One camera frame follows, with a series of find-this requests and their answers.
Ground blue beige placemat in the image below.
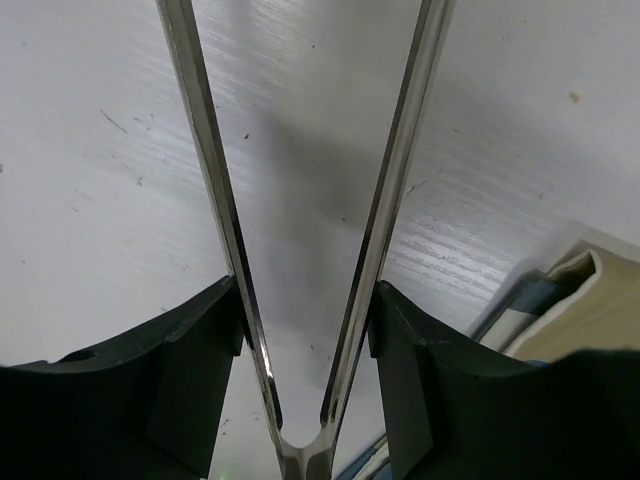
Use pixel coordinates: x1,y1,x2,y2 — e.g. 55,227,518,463
343,243,639,479

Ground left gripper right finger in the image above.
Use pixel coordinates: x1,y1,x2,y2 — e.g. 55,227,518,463
369,281,639,479

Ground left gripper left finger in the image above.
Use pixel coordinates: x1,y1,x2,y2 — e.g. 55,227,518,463
1,277,243,479

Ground metal tongs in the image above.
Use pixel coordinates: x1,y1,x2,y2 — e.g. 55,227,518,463
158,1,452,479

